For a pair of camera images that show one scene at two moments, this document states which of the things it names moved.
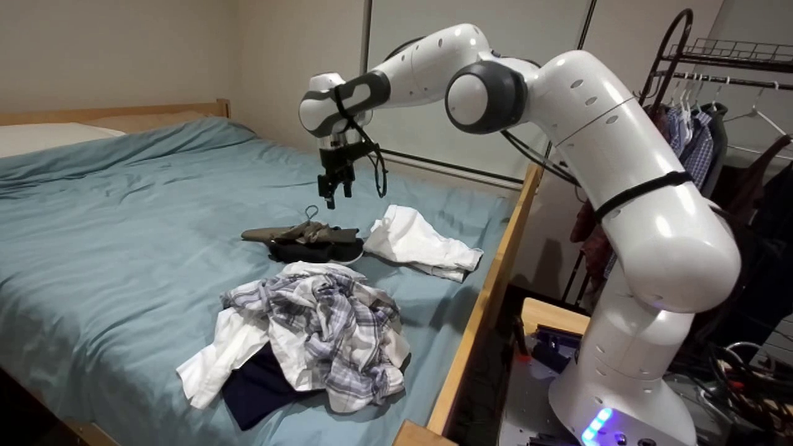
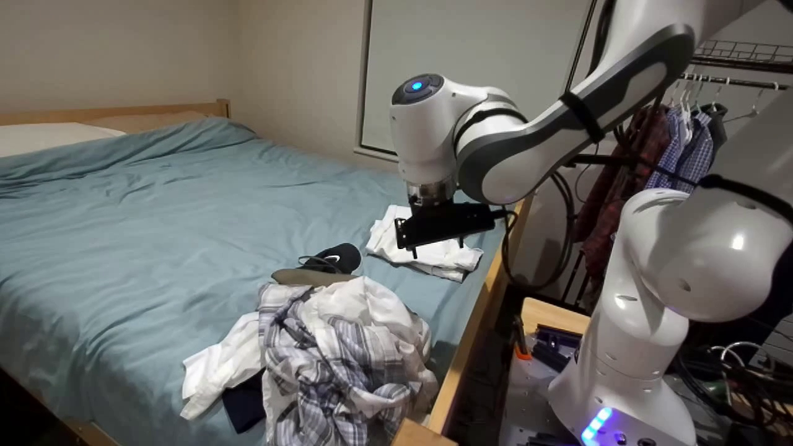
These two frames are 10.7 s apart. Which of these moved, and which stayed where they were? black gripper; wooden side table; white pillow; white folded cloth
Moved: black gripper
Stayed: wooden side table; white folded cloth; white pillow
